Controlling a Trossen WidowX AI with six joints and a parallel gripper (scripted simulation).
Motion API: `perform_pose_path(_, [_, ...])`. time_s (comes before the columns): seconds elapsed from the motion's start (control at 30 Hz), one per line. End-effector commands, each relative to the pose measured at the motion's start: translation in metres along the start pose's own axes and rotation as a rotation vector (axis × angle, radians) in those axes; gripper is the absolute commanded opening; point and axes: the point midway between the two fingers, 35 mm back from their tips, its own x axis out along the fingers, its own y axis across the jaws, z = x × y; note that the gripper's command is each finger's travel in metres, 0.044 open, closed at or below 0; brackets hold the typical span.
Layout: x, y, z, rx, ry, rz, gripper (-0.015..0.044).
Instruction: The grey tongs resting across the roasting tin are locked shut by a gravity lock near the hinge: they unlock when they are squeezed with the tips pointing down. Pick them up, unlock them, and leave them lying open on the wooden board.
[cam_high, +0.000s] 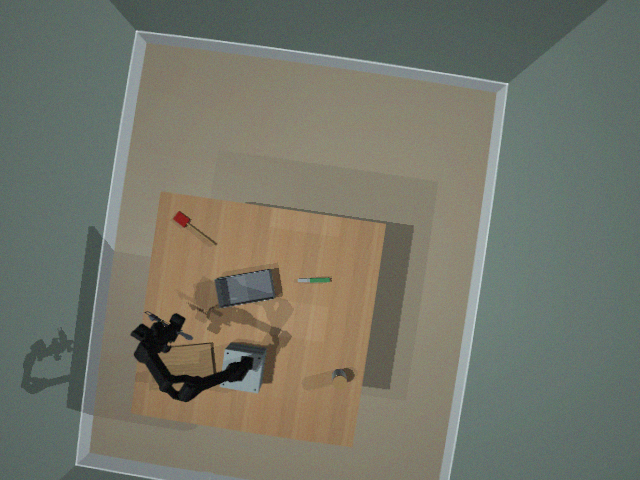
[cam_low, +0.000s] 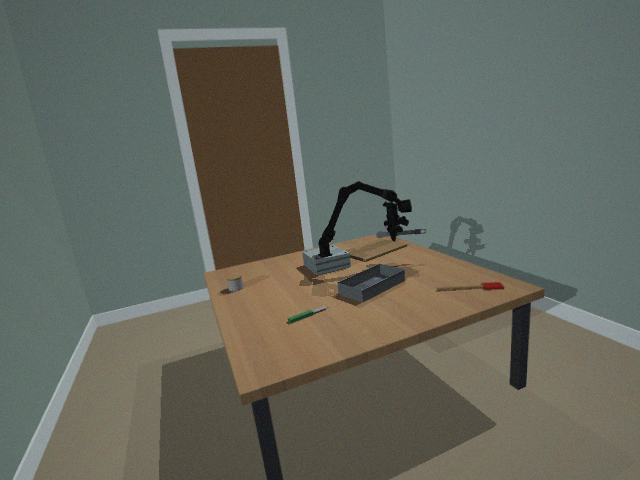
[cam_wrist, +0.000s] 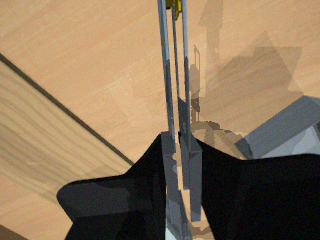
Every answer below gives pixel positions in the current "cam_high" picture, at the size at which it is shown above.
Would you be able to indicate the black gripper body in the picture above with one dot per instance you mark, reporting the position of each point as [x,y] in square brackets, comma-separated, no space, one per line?
[170,333]

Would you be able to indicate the light wooden board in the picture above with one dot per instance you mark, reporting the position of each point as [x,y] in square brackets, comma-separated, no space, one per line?
[192,360]

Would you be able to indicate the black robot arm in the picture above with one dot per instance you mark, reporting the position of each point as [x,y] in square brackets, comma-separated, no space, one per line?
[151,343]

